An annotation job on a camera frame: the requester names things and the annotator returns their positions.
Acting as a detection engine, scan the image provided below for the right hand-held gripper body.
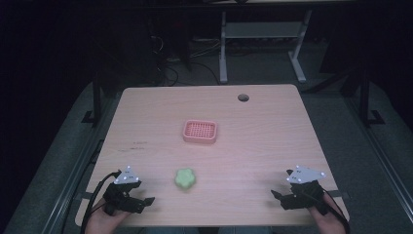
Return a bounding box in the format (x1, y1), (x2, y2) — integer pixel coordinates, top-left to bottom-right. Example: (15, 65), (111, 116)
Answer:
(280, 165), (327, 212)

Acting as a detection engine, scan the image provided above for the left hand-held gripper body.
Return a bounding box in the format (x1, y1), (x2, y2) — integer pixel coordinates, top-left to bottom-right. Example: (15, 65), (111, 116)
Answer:
(102, 165), (147, 215)

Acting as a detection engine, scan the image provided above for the green flower-shaped soap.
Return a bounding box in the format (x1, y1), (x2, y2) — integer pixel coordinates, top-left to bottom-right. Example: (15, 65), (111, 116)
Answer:
(173, 167), (198, 190)

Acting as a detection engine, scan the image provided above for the pink soap dish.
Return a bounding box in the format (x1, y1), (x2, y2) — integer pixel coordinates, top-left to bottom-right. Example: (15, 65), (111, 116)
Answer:
(181, 119), (218, 145)

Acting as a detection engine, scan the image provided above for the person's left hand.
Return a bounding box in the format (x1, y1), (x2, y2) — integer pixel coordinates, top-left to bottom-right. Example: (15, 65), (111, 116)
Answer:
(84, 197), (131, 234)

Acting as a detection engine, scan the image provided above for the person's right hand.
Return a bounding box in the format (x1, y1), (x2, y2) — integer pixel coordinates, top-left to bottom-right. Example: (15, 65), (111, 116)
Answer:
(307, 194), (351, 234)

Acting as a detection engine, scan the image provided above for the black metal stand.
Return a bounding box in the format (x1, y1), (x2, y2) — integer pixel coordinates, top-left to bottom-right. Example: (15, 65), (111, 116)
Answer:
(80, 69), (105, 125)
(356, 64), (387, 129)

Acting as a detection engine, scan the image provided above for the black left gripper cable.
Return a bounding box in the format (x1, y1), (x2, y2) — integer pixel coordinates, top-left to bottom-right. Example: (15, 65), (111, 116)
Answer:
(80, 171), (123, 234)

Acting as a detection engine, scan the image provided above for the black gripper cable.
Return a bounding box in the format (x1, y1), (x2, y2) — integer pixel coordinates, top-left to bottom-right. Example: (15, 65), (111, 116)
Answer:
(303, 188), (353, 234)
(80, 171), (123, 234)

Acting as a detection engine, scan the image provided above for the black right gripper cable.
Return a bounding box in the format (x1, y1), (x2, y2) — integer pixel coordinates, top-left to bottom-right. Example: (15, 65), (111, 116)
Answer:
(303, 188), (353, 234)

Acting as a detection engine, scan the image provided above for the tangle of floor cables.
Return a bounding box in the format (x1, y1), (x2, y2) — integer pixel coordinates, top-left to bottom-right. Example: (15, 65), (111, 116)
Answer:
(150, 33), (222, 87)

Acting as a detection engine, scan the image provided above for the white metal table frame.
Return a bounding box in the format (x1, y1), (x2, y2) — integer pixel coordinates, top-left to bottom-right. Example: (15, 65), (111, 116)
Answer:
(218, 9), (314, 84)

